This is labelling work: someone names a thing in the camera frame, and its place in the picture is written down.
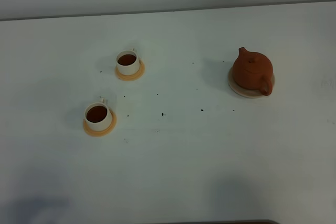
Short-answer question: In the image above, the near white teacup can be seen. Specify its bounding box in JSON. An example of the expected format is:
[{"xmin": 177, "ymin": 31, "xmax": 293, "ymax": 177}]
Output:
[{"xmin": 84, "ymin": 98, "xmax": 113, "ymax": 132}]

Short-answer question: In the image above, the far orange coaster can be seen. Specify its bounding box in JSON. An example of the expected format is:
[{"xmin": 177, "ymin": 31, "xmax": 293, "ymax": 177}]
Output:
[{"xmin": 114, "ymin": 60, "xmax": 145, "ymax": 81}]

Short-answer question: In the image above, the orange coaster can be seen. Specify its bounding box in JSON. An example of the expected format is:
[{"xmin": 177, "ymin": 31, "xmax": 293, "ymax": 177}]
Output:
[
  {"xmin": 114, "ymin": 60, "xmax": 145, "ymax": 81},
  {"xmin": 82, "ymin": 109, "xmax": 117, "ymax": 137}
]

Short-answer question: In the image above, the far white teacup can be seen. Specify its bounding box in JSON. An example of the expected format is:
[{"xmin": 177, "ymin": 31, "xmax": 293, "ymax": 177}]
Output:
[{"xmin": 116, "ymin": 50, "xmax": 140, "ymax": 76}]

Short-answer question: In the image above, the brown clay teapot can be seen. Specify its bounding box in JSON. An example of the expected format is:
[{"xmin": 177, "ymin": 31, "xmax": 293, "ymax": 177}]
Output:
[{"xmin": 232, "ymin": 47, "xmax": 273, "ymax": 96}]

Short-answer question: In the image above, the near orange coaster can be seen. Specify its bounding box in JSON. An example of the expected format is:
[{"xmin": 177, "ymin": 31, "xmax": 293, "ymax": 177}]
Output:
[{"xmin": 82, "ymin": 109, "xmax": 117, "ymax": 137}]

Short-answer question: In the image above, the white teacup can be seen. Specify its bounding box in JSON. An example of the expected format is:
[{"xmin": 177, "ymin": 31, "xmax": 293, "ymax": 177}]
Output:
[
  {"xmin": 84, "ymin": 98, "xmax": 113, "ymax": 132},
  {"xmin": 116, "ymin": 50, "xmax": 140, "ymax": 76}
]

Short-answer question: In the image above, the beige round teapot saucer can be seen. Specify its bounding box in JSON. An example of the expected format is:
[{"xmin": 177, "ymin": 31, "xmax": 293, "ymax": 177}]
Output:
[{"xmin": 228, "ymin": 67, "xmax": 275, "ymax": 98}]

